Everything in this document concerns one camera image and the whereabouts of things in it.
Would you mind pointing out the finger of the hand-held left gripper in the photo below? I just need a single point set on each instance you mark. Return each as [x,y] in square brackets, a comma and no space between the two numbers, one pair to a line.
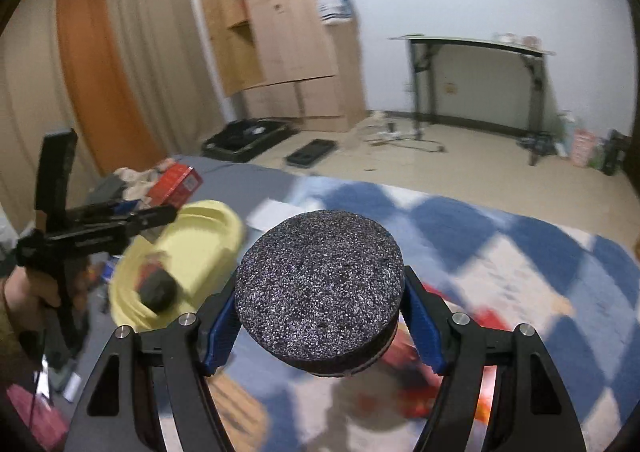
[145,221]

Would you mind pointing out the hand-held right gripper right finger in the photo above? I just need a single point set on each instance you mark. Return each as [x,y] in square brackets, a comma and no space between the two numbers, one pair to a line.
[425,327]

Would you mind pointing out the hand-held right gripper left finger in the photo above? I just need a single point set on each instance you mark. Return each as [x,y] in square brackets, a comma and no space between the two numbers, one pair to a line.
[220,332]

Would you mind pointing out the red cardboard box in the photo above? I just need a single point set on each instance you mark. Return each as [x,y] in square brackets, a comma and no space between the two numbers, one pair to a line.
[175,182]

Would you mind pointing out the yellow plastic basin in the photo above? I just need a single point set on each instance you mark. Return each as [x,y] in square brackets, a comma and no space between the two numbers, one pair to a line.
[200,242]

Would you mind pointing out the person's left forearm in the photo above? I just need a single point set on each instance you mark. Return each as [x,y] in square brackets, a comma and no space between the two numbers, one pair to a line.
[12,337]

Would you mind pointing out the person's left hand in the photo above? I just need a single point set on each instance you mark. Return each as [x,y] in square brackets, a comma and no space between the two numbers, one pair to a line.
[25,292]

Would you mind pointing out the beige garment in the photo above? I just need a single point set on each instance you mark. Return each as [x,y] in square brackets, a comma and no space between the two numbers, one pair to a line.
[137,182]

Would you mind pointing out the beige curtain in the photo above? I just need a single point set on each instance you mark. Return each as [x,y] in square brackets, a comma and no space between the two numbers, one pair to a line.
[25,106]
[150,46]

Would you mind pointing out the blue white plaid blanket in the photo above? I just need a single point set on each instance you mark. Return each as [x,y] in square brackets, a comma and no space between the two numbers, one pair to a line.
[525,252]

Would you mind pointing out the white cloth piece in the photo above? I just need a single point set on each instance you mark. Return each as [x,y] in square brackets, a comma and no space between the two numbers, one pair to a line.
[270,214]

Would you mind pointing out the black open case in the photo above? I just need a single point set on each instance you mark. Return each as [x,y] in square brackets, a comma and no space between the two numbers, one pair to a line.
[245,139]

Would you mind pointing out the black flat tray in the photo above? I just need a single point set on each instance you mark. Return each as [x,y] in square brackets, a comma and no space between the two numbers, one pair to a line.
[310,153]

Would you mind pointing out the maroon cloth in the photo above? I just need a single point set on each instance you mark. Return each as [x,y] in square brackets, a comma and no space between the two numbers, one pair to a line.
[30,412]

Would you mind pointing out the pink bag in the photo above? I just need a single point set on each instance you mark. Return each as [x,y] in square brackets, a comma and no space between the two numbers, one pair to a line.
[582,146]

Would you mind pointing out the wooden wardrobe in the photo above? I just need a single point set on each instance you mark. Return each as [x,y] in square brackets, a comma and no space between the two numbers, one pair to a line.
[295,31]

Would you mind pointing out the dark green box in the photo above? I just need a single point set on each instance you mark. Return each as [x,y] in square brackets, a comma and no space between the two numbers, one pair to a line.
[617,151]

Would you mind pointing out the yellow wall outlet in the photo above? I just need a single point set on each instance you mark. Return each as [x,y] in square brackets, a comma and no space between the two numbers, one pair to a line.
[450,88]

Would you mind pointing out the black frame desk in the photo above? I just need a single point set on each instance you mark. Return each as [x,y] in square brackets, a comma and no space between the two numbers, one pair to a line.
[530,76]

